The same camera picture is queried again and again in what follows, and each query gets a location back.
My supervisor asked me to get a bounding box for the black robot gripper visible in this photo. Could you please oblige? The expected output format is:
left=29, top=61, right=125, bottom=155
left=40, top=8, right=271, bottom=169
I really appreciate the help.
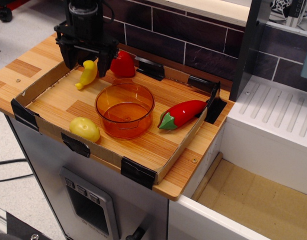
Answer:
left=54, top=4, right=119, bottom=78

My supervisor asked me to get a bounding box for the yellow toy banana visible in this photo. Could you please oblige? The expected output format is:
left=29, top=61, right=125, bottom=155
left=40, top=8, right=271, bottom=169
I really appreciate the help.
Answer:
left=75, top=60, right=98, bottom=90

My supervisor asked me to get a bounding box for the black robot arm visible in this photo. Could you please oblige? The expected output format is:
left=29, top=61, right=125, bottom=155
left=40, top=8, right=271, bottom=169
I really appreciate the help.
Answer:
left=54, top=0, right=119, bottom=77

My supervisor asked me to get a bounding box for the orange transparent plastic pot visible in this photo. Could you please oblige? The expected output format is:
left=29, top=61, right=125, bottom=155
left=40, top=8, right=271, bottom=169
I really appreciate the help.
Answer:
left=94, top=79, right=156, bottom=139

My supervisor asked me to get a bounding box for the cardboard fence with black tape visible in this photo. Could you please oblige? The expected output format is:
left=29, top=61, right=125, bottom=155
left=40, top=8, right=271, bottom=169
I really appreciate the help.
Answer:
left=11, top=61, right=234, bottom=196

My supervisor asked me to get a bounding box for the red toy strawberry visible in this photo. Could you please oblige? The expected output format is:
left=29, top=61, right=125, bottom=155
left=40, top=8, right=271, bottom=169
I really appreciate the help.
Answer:
left=110, top=50, right=136, bottom=78

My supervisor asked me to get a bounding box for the yellow toy potato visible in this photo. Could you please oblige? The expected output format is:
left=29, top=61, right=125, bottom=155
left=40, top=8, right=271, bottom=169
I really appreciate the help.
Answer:
left=69, top=117, right=101, bottom=143

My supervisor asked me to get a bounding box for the black caster wheel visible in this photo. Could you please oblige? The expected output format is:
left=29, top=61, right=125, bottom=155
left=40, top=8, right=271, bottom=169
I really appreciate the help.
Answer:
left=0, top=6, right=13, bottom=23

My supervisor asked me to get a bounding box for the red toy chili pepper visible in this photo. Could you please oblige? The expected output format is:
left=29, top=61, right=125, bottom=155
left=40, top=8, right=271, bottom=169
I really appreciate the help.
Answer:
left=157, top=100, right=207, bottom=130

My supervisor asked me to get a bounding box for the grey toy oven front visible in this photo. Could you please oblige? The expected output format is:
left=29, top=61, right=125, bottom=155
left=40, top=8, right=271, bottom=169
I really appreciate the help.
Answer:
left=8, top=118, right=169, bottom=240

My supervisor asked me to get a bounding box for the white toy sink unit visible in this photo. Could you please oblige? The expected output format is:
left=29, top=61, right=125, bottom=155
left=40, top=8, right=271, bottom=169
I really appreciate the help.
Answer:
left=168, top=76, right=307, bottom=240

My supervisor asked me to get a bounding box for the black floor cable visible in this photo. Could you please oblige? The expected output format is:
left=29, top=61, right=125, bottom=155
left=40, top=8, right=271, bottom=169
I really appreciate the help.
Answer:
left=0, top=158, right=34, bottom=205

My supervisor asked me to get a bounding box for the dark grey vertical post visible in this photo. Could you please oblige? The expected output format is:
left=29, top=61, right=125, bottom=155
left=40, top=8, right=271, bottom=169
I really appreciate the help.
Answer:
left=229, top=0, right=272, bottom=102

